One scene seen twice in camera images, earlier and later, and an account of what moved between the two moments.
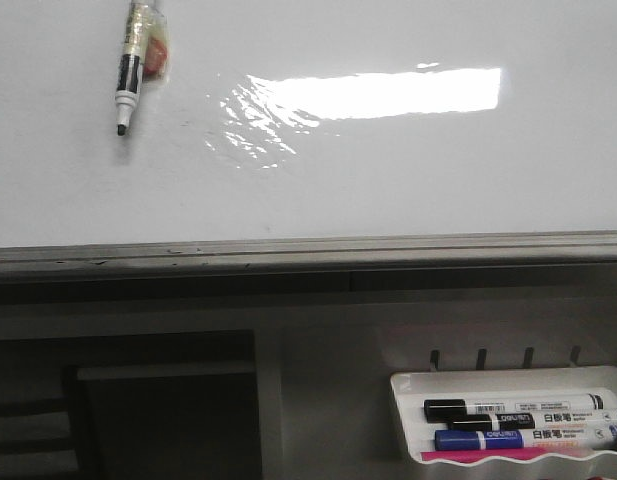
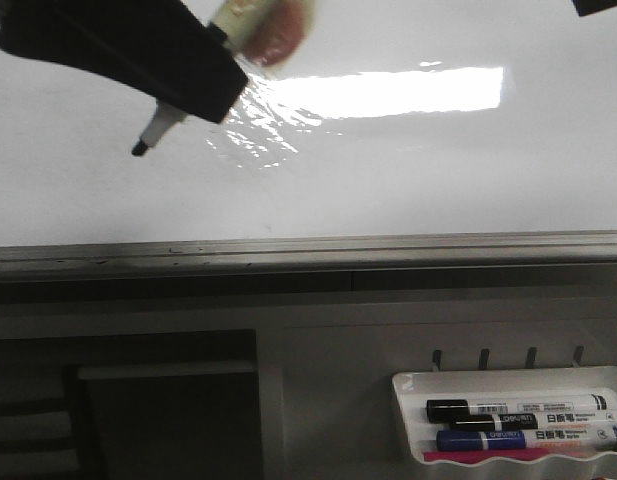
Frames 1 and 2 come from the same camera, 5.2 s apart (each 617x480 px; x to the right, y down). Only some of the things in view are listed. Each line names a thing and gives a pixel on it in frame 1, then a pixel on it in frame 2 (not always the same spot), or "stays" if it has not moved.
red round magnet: (156, 57) -> (277, 34)
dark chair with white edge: (177, 406) stays
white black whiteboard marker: (132, 62) -> (230, 22)
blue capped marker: (462, 440) stays
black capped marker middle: (568, 419) stays
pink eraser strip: (497, 454) stays
